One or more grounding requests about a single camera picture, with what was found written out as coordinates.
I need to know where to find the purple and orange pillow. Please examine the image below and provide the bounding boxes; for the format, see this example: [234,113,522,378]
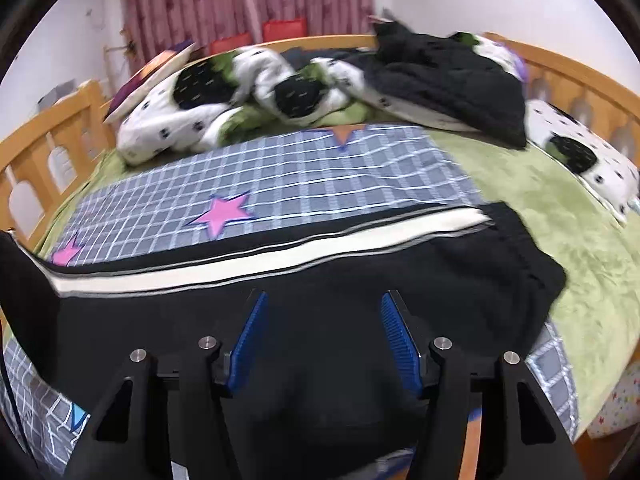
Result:
[102,40,198,123]

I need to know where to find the white floral quilt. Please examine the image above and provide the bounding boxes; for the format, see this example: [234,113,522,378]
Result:
[117,32,531,166]

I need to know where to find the grey checked blanket with stars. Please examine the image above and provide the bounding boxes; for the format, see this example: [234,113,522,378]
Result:
[0,125,581,480]

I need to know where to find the wooden rack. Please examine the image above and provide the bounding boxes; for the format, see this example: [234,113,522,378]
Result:
[102,40,137,63]

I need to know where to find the white floral pillow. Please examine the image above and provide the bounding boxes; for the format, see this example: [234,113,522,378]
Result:
[525,100,640,226]

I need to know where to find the pink patterned curtain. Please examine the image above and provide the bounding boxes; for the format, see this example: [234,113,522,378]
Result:
[120,0,376,61]

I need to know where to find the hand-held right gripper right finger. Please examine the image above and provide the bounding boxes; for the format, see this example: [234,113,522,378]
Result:
[381,289,586,480]

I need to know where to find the star printed white sheet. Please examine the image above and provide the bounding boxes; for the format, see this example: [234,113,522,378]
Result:
[585,375,640,441]

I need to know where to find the grey box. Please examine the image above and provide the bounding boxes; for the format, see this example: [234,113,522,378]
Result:
[39,82,77,103]

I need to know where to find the black knit garment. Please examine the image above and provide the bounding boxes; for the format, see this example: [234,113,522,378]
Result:
[345,20,528,150]

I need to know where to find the wooden bed frame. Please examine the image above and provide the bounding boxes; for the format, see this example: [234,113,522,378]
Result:
[0,32,640,480]

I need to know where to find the black pants with white stripe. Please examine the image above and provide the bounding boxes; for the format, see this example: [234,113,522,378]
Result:
[0,201,568,461]

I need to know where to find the green fleece bed sheet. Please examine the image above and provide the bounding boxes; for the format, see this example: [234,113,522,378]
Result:
[30,100,640,426]

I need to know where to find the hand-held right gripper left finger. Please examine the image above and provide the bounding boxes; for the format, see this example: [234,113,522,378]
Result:
[64,289,270,480]

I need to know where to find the red chair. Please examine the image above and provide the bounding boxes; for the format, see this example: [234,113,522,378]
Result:
[262,17,307,41]
[210,32,252,55]

